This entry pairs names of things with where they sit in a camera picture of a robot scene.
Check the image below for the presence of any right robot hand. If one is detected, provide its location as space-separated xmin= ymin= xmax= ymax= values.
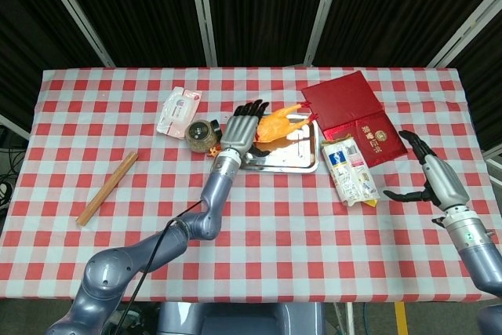
xmin=383 ymin=129 xmax=471 ymax=210

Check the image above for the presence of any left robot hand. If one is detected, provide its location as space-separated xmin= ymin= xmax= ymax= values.
xmin=220 ymin=99 xmax=271 ymax=158

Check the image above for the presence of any yellow rubber chicken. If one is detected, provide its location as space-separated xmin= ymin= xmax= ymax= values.
xmin=207 ymin=101 xmax=319 ymax=158

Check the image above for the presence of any metal tray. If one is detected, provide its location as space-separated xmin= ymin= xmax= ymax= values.
xmin=229 ymin=111 xmax=319 ymax=175

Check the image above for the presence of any glass jar with black lid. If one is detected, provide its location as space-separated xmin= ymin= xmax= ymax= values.
xmin=184 ymin=118 xmax=224 ymax=153

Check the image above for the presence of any white wet wipes packet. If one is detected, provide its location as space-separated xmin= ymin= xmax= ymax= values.
xmin=156 ymin=86 xmax=202 ymax=140

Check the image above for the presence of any white snack packet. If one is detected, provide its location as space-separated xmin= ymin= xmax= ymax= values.
xmin=320 ymin=135 xmax=381 ymax=208

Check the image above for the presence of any red certificate booklet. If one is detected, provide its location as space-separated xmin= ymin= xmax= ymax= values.
xmin=300 ymin=70 xmax=409 ymax=168

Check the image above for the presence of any red white checkered tablecloth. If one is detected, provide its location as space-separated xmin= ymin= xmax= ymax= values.
xmin=0 ymin=67 xmax=502 ymax=304

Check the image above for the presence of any wooden stick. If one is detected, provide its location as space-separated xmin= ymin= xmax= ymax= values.
xmin=75 ymin=151 xmax=140 ymax=228

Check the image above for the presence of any grey robot torso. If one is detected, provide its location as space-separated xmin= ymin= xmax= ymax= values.
xmin=156 ymin=301 xmax=326 ymax=335

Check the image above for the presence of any pale plastic bucket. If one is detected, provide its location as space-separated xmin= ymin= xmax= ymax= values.
xmin=102 ymin=308 xmax=144 ymax=335

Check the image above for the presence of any white metal partition post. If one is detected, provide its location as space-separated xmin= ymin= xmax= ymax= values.
xmin=187 ymin=0 xmax=219 ymax=67
xmin=304 ymin=0 xmax=346 ymax=66
xmin=482 ymin=144 xmax=502 ymax=171
xmin=33 ymin=0 xmax=115 ymax=68
xmin=0 ymin=113 xmax=31 ymax=140
xmin=427 ymin=0 xmax=502 ymax=68

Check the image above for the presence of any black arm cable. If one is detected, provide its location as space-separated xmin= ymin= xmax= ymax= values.
xmin=113 ymin=201 xmax=205 ymax=335

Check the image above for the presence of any floor cable bundle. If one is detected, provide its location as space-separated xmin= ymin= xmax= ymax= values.
xmin=0 ymin=146 xmax=20 ymax=218

